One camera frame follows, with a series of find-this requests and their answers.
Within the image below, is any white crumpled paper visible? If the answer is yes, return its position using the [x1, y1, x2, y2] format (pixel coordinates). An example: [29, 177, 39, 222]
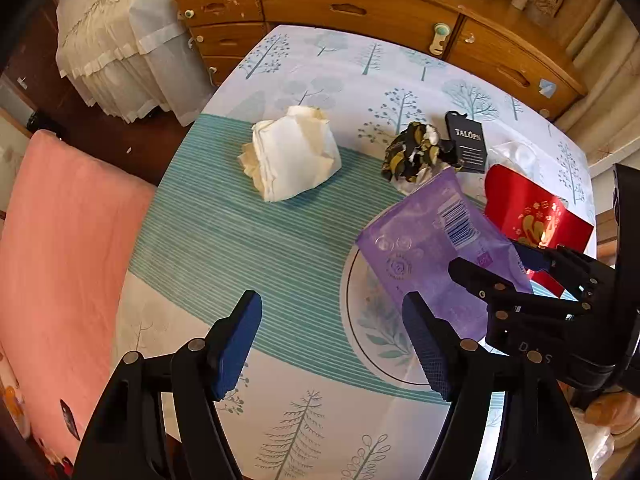
[237, 105, 343, 203]

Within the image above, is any small black label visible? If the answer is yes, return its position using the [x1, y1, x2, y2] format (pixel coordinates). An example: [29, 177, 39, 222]
[60, 399, 81, 441]

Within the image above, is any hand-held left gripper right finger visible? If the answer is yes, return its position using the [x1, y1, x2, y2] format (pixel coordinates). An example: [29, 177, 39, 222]
[402, 291, 593, 480]

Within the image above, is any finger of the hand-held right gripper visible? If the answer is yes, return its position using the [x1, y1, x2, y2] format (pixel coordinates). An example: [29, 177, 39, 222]
[512, 242, 616, 296]
[448, 258, 588, 313]

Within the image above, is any black leaf print crumpled wrapper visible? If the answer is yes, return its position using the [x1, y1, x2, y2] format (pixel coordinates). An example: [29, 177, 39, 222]
[381, 121, 457, 184]

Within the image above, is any pink bed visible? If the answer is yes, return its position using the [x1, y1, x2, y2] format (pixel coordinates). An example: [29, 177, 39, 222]
[0, 130, 158, 466]

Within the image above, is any cream lace furniture cover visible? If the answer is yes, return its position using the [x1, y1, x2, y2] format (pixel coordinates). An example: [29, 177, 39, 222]
[52, 0, 216, 127]

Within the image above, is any beige curtain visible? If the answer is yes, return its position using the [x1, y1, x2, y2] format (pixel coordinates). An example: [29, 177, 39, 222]
[552, 0, 640, 181]

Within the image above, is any purple plastic packet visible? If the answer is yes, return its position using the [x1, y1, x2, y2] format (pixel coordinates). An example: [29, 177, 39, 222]
[356, 166, 536, 342]

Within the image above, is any tree print tablecloth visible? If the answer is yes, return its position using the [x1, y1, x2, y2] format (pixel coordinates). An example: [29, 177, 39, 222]
[112, 24, 598, 480]

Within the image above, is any red foil packet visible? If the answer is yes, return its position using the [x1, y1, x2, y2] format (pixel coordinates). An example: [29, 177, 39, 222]
[484, 163, 596, 297]

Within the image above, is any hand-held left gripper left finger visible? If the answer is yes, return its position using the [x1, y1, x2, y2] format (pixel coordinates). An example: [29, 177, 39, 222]
[72, 290, 263, 480]

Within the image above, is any green drawer hook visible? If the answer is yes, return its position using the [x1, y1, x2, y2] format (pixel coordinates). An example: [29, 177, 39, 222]
[431, 22, 451, 56]

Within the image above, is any black card tag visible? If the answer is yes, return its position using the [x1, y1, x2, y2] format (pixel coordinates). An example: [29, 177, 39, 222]
[444, 110, 488, 175]

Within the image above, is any wooden desk with drawers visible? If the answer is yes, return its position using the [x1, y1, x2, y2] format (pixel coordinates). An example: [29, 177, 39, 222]
[171, 0, 608, 121]

